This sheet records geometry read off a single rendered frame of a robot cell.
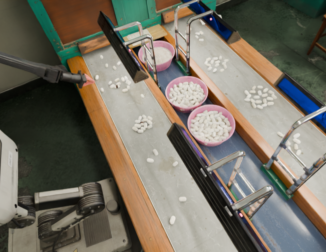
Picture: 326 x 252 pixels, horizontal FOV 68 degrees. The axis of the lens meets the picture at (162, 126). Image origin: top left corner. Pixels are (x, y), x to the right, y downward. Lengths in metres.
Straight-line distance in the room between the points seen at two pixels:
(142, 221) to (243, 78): 1.08
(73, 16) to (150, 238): 1.45
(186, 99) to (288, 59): 1.80
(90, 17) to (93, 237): 1.42
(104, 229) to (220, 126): 0.89
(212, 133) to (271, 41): 2.09
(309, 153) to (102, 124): 1.14
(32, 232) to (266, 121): 1.49
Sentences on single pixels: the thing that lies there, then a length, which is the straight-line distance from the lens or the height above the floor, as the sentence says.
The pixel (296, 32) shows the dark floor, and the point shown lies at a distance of 3.53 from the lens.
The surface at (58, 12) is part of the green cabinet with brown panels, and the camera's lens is 1.85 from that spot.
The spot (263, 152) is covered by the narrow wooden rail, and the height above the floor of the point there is 0.75.
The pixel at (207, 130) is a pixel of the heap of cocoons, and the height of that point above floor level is 0.74.
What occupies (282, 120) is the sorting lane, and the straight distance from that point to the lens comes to 1.54.
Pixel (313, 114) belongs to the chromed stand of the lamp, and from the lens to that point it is 1.10.
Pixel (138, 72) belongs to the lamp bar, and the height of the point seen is 1.10.
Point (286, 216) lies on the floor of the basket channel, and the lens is 1.36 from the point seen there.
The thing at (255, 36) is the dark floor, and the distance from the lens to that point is 3.34.
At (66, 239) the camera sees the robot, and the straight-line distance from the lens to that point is 1.55.
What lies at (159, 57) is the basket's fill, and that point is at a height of 0.74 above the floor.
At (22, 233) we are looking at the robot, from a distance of 1.74.
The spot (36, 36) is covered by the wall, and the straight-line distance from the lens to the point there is 2.81.
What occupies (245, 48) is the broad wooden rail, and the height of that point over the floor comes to 0.76.
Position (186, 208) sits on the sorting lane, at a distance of 1.22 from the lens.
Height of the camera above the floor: 1.91
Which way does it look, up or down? 56 degrees down
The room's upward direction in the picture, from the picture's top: 8 degrees counter-clockwise
